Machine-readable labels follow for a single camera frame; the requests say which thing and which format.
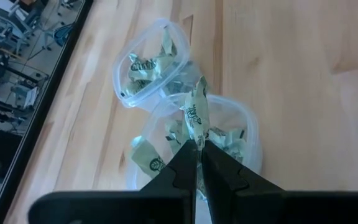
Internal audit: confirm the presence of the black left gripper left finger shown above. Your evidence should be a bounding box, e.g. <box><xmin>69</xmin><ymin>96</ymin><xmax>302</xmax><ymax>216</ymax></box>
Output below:
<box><xmin>132</xmin><ymin>139</ymin><xmax>198</xmax><ymax>224</ymax></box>

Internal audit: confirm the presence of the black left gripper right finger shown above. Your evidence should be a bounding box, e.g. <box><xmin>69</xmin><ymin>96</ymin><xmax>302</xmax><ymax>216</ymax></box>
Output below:
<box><xmin>201</xmin><ymin>139</ymin><xmax>287</xmax><ymax>224</ymax></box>

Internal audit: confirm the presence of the dark blue floor bin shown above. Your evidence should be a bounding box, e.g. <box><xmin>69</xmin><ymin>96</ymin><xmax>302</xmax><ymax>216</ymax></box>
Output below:
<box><xmin>53</xmin><ymin>23</ymin><xmax>74</xmax><ymax>47</ymax></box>

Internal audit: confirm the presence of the clear plastic container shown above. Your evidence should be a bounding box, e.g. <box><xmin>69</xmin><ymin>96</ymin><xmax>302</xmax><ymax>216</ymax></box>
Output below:
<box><xmin>112</xmin><ymin>17</ymin><xmax>203</xmax><ymax>114</ymax></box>
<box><xmin>126</xmin><ymin>92</ymin><xmax>264</xmax><ymax>200</ymax></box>

